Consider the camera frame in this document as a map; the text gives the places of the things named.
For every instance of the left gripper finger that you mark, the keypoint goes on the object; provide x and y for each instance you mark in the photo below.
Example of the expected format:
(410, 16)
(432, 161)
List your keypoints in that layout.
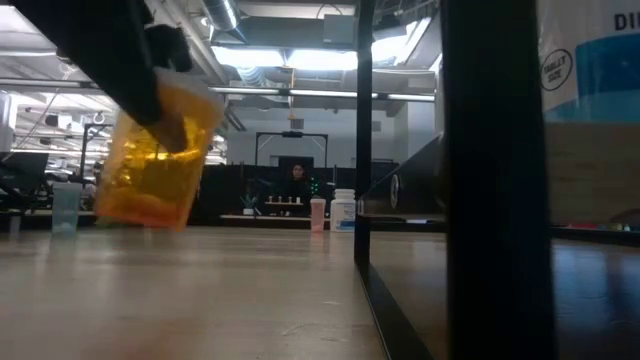
(172, 47)
(130, 90)

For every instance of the large amber pill bottle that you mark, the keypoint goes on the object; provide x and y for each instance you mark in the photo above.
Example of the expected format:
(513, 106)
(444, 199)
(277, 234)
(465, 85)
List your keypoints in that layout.
(150, 190)

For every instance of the small background wooden shelf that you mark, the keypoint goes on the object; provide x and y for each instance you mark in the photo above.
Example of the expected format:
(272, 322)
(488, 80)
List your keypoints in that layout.
(284, 203)

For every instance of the bright ceiling lamp panel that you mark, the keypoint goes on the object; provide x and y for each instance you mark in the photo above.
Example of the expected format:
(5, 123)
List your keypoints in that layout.
(320, 60)
(250, 57)

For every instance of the dark background monitor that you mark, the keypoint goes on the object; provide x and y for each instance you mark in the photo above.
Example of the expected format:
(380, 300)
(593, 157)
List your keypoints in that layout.
(22, 170)

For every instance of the clear small cup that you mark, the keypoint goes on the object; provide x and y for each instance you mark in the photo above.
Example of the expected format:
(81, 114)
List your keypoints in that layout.
(66, 210)

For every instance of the small grey hanging sign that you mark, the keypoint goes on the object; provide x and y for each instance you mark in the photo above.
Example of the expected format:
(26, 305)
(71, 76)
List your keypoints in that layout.
(296, 123)

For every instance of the long ceiling light strip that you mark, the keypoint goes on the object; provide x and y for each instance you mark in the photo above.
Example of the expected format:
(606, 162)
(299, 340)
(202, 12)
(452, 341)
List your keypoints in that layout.
(325, 93)

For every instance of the small background potted plant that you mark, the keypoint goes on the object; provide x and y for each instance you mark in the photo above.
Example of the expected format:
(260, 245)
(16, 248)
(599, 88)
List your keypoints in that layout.
(248, 202)

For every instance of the grey ceiling unit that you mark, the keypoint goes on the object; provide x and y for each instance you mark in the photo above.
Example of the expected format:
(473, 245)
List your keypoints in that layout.
(339, 29)

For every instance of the person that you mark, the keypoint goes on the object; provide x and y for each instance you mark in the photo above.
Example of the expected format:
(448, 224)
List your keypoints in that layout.
(298, 175)

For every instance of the background wooden table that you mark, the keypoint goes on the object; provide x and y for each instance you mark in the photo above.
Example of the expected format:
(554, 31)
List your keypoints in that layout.
(265, 217)

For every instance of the bright ceiling skylight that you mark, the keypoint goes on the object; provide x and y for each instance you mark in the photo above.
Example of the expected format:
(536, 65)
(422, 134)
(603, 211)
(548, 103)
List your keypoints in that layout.
(395, 50)

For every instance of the small pink pill bottle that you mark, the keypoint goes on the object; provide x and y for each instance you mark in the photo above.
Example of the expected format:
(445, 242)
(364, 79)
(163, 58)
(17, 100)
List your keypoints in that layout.
(318, 217)

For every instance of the silver round ventilation duct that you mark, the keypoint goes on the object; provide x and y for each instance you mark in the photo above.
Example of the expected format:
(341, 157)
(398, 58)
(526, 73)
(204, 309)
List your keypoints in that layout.
(222, 12)

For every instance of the black partition wall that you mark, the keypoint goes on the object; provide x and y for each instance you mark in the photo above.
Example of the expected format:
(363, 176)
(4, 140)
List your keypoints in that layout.
(225, 195)

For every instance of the black background rig frame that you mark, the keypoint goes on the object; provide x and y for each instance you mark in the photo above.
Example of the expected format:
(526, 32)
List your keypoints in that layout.
(292, 134)

